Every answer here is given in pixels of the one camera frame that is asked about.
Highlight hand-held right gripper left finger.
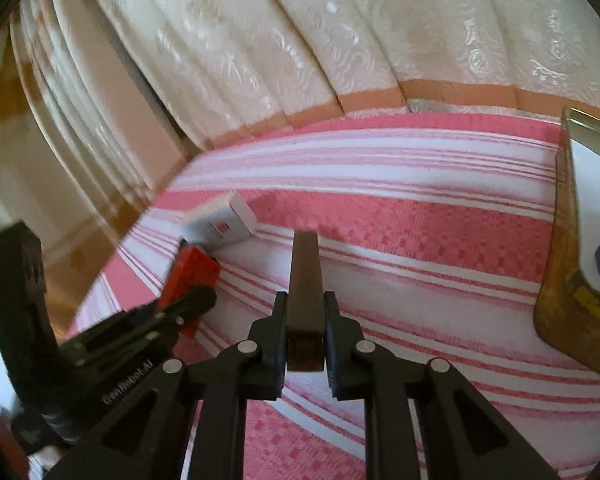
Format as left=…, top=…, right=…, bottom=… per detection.
left=45, top=291, right=290, bottom=480

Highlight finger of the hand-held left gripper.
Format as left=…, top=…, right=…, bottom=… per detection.
left=122, top=237, right=191, bottom=326
left=55, top=287, right=218, bottom=367

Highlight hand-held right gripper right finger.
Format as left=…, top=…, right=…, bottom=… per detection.
left=324, top=291, right=561, bottom=480

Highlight red building brick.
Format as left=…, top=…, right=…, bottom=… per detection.
left=157, top=246, right=222, bottom=338

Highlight dark brown wooden block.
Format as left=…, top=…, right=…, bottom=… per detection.
left=286, top=230, right=327, bottom=372

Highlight white box with red square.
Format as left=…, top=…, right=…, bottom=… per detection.
left=180, top=191, right=258, bottom=251

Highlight gold tin box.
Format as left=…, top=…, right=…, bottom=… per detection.
left=532, top=106, right=600, bottom=386

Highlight cream floral curtain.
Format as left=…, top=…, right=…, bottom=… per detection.
left=0, top=0, right=600, bottom=281

